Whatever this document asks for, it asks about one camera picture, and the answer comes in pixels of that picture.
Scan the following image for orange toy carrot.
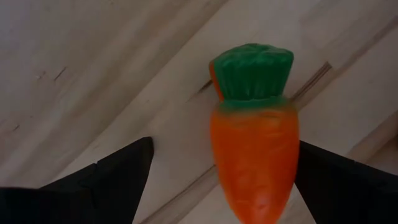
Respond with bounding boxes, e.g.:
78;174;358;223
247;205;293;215
208;42;300;224

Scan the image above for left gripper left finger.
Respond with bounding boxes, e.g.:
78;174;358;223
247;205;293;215
0;136;155;224

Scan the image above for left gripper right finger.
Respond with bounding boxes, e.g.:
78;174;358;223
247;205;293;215
294;139;398;224

